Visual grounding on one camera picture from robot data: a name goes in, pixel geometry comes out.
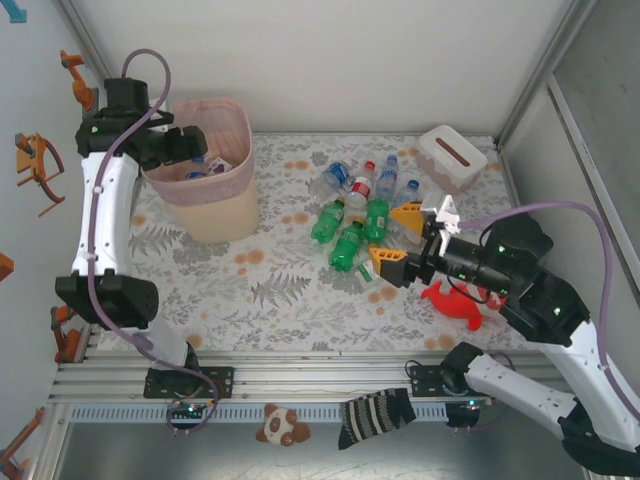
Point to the brown white panda plush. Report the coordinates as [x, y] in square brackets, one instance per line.
[277, 425]

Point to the floral tablecloth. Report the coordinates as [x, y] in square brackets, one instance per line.
[280, 325]

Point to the white tissue box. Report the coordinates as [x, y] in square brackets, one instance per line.
[427, 145]

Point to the aluminium frame post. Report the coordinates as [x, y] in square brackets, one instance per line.
[556, 50]
[87, 37]

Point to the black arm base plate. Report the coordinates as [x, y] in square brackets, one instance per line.
[222, 382]
[422, 382]

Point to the red shark toy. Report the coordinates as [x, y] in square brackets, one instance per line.
[450, 305]

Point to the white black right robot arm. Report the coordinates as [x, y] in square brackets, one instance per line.
[585, 380]

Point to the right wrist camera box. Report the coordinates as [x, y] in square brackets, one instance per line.
[442, 212]

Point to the crushed blue label bottle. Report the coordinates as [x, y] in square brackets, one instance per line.
[337, 171]

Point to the grey side panel bar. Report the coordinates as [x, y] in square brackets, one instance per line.
[592, 185]

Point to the aluminium rail beam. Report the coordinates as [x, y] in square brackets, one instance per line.
[325, 380]

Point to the lime label clear bottle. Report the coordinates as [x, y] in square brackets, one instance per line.
[367, 274]

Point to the red toothy monster toy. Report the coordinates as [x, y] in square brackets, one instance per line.
[487, 295]

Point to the beige bin with pink liner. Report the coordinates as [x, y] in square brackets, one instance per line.
[220, 220]

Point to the black white striped sock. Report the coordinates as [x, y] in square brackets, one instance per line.
[370, 415]

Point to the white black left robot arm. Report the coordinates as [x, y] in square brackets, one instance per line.
[117, 210]

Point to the blue label clear bottle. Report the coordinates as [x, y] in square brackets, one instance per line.
[196, 170]

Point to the red label red-cap bottle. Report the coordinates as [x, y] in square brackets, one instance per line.
[360, 190]

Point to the small lit circuit board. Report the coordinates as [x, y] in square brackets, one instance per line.
[465, 411]
[187, 409]

